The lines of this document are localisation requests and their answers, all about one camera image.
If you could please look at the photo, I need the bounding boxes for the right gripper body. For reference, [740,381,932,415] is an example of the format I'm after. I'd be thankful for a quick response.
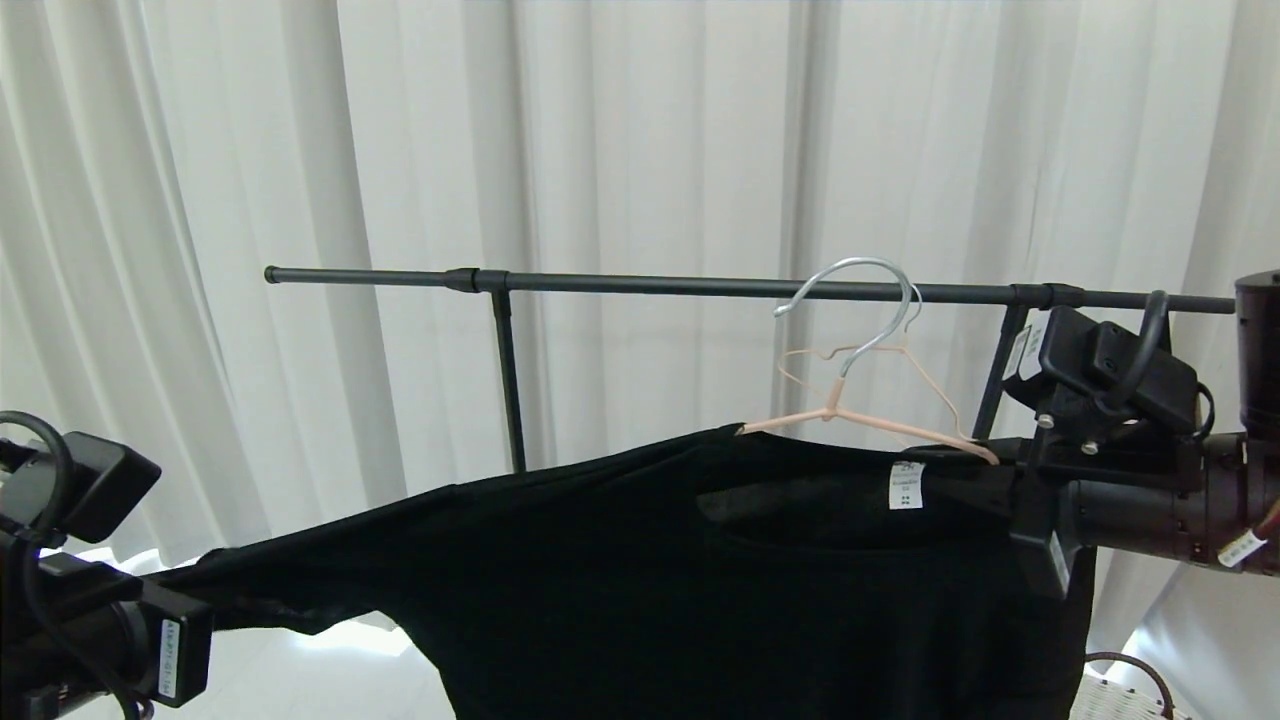
[1010,435,1280,601]

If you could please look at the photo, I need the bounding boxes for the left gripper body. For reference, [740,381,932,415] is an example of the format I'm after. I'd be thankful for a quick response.
[0,555,214,720]

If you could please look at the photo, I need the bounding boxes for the pink clothes hanger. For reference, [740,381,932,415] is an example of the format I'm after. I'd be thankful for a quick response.
[778,285,979,443]
[735,257,1001,467]

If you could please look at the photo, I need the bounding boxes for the black short-sleeved shirt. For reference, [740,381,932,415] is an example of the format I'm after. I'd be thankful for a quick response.
[150,425,1098,720]

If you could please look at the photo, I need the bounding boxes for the white laundry basket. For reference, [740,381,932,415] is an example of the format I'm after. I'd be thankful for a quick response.
[1070,652,1201,720]

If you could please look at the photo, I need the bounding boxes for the black clothes rack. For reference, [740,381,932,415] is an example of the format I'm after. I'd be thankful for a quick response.
[264,265,1241,473]

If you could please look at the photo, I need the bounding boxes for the white curtain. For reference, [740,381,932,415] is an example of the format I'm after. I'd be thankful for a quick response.
[0,0,1280,661]

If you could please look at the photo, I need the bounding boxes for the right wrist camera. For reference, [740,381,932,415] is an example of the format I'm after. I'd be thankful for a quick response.
[1000,305,1206,491]

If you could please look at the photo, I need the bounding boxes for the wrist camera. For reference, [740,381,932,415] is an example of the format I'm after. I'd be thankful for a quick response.
[1000,305,1206,491]
[0,430,163,546]

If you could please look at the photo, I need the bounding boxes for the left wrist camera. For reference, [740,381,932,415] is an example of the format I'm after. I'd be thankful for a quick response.
[0,430,163,546]

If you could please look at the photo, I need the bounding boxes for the black cable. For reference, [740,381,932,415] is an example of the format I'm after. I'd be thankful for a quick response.
[1095,290,1216,441]
[0,410,151,720]

